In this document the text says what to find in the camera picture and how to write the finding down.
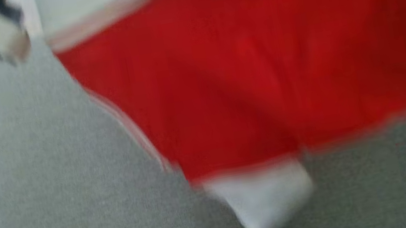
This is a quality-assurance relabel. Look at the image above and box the red white sports jersey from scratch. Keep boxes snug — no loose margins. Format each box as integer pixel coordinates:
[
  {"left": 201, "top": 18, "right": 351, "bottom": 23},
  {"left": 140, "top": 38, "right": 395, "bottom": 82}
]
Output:
[{"left": 34, "top": 0, "right": 406, "bottom": 228}]

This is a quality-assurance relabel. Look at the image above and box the large grey sofa seat cushion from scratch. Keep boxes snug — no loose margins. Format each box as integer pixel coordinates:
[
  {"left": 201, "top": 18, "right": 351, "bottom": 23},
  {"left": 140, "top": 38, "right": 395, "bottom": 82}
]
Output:
[{"left": 0, "top": 0, "right": 406, "bottom": 228}]

